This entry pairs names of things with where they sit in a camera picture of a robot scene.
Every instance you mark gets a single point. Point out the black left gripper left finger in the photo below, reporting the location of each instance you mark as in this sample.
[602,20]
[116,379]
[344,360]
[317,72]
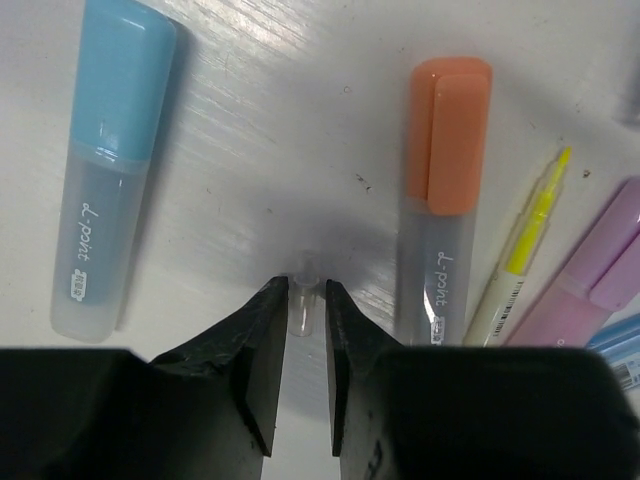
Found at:
[223,387]

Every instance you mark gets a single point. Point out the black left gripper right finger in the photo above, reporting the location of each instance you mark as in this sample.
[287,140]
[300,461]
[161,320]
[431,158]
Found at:
[369,419]

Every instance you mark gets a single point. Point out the small clear pen cap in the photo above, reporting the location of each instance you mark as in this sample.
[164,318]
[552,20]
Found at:
[304,289]

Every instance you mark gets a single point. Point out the yellow thin highlighter pen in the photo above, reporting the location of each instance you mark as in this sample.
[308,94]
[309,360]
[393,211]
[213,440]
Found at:
[494,311]

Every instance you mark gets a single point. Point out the purple highlighter marker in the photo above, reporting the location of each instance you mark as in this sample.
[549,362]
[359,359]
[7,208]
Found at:
[599,279]

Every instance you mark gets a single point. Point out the blue correction tape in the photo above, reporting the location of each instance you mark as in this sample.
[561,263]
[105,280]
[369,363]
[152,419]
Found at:
[618,344]

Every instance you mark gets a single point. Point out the orange highlighter marker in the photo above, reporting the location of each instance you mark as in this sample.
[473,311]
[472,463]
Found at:
[449,100]

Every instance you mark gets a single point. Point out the blue highlighter marker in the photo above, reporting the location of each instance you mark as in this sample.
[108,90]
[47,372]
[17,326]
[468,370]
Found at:
[125,57]

